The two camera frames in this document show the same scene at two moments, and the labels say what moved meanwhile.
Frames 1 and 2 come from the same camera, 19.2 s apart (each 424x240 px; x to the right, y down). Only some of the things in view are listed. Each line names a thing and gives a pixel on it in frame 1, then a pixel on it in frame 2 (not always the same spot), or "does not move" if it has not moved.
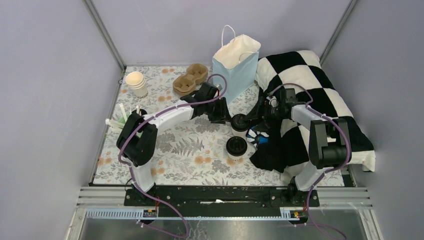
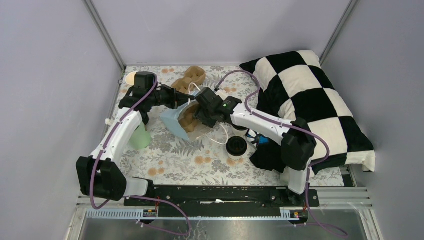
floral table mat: x=201 y=138 does not move
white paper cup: x=236 y=158 does not move
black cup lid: x=236 y=146 does not move
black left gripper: x=223 y=115 → x=176 y=98
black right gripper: x=266 y=121 → x=200 y=114
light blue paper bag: x=238 y=60 → x=201 y=133
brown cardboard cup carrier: x=184 y=85 does not move
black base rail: x=225 y=201 does not move
